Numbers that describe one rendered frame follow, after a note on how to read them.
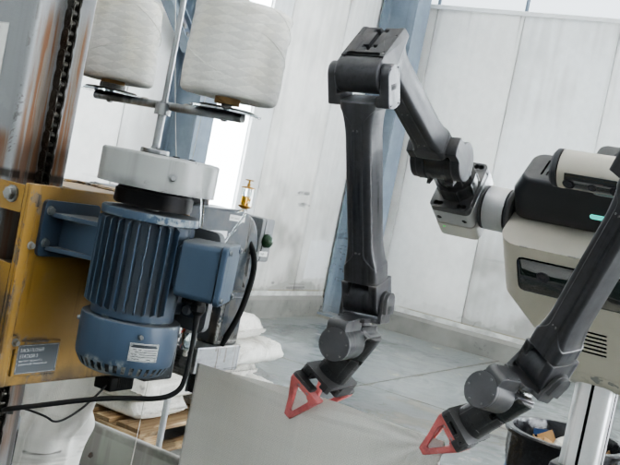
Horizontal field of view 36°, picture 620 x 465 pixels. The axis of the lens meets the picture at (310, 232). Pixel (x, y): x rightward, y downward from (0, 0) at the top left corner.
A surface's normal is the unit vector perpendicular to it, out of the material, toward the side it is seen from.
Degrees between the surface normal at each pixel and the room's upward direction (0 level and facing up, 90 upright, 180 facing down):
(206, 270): 90
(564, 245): 40
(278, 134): 90
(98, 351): 91
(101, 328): 91
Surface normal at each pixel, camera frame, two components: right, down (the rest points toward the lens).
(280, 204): 0.84, 0.19
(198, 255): -0.13, 0.03
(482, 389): -0.62, -0.29
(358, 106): -0.51, 0.30
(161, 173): 0.22, 0.11
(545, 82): -0.51, -0.06
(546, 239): -0.18, -0.79
